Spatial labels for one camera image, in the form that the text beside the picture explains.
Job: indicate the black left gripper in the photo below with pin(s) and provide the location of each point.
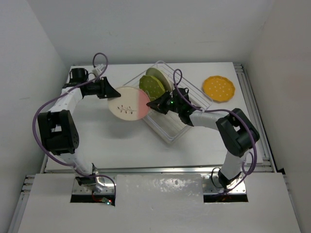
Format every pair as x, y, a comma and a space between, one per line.
107, 91

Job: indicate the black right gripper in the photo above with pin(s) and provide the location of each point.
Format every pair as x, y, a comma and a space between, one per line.
159, 104

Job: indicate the green dotted plate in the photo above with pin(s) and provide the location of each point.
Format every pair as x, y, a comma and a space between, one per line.
151, 86

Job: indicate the cream and pink plate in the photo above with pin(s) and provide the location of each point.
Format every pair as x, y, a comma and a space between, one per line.
131, 105

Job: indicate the cream and green plate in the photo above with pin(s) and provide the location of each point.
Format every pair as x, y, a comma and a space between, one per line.
161, 77

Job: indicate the yellow dotted plate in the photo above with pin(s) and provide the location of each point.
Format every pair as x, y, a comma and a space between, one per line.
218, 88

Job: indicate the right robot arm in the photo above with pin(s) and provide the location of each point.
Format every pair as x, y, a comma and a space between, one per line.
238, 134

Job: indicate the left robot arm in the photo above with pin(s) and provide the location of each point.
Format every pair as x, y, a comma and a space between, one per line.
58, 133

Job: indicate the white front cover board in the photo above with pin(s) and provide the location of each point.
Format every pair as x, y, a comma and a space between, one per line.
159, 204

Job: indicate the white wire dish rack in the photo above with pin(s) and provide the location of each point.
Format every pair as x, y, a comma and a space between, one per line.
167, 70

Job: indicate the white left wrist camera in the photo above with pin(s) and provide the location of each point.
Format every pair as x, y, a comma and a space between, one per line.
99, 70

